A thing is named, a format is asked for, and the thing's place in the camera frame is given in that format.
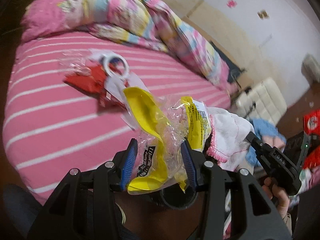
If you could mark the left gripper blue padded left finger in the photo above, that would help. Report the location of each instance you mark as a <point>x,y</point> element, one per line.
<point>128,163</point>

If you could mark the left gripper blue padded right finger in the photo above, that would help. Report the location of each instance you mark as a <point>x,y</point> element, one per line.
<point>188,163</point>

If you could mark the white pink-trimmed washcloth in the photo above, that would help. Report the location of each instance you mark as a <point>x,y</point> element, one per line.
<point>228,144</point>

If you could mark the yellow clear plastic wrapper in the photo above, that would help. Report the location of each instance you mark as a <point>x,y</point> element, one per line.
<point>164,123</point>

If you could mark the red plastic snack bag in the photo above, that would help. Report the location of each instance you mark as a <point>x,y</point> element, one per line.
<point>92,84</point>

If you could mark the white tape roll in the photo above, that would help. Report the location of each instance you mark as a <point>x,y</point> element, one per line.
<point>115,64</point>

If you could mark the white tissue paper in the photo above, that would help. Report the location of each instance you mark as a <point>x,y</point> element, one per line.
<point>113,95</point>

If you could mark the round trash bin black liner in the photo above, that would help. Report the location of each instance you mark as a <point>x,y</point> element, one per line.
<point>173,197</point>

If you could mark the person's right hand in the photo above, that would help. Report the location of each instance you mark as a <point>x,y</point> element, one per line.
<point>274,191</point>

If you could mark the blue garment on chair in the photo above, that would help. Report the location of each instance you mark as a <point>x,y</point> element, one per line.
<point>267,133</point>

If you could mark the red snack bag on desk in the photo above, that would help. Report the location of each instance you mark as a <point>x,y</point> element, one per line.
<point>311,128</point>

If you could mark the cream leather office chair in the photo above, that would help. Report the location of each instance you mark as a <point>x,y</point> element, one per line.
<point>261,101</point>

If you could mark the pink white striped bed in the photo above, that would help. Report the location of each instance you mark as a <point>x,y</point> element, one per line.
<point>50,127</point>

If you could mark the dark blue pillow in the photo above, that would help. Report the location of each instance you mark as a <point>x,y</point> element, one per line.
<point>234,71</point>

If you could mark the clear plastic bag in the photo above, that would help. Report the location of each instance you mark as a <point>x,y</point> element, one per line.
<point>74,63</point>

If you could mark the pink cartoon patterned duvet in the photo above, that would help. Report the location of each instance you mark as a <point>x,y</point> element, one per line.
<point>150,24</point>

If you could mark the brown bear wall sticker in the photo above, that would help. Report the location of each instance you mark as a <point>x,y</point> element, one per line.
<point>263,15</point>

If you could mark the pink bear wall sticker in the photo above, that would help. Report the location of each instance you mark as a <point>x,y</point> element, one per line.
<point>231,3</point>

